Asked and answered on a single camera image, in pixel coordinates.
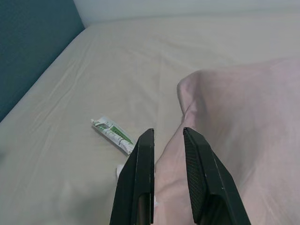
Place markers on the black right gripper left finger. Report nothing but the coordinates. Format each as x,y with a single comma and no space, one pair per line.
136,178

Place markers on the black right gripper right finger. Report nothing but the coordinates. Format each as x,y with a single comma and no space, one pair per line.
206,182

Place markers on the pink patterned pillow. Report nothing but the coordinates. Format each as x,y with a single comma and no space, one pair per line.
246,117

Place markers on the white paper scrap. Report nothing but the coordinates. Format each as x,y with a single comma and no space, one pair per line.
119,172

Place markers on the green white tube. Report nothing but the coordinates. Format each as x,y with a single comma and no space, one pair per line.
110,131

